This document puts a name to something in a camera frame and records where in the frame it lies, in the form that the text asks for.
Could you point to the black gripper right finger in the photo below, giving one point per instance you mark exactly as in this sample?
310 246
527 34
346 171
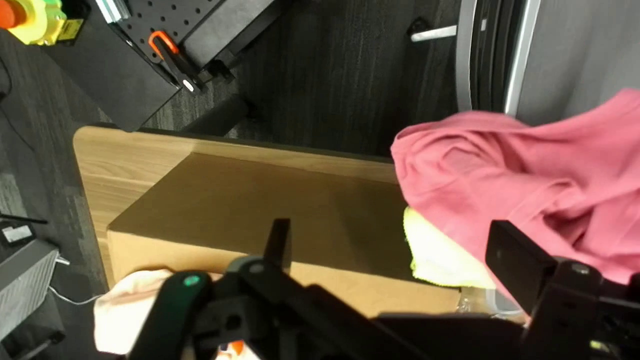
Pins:
575 311

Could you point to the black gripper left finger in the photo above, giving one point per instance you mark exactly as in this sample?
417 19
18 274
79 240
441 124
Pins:
263 306

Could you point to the pink cloth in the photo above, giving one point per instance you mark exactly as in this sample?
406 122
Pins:
572 187

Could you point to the peach white cloth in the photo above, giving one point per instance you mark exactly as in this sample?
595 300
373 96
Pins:
121 313

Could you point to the yellow green cloth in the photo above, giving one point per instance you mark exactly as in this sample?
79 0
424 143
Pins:
441 260

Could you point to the brown cardboard box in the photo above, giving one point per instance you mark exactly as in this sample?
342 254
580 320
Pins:
345 231

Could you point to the grey mesh office chair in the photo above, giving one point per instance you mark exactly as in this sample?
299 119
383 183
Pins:
540 60

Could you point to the wooden table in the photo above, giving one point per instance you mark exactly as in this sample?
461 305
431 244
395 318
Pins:
118 166

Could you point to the orange black clamp left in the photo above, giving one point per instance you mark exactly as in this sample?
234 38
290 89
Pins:
176 62

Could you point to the yellow red emergency stop button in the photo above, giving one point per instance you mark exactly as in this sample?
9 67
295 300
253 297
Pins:
43 23

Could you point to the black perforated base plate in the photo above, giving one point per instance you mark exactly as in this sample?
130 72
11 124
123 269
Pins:
205 30

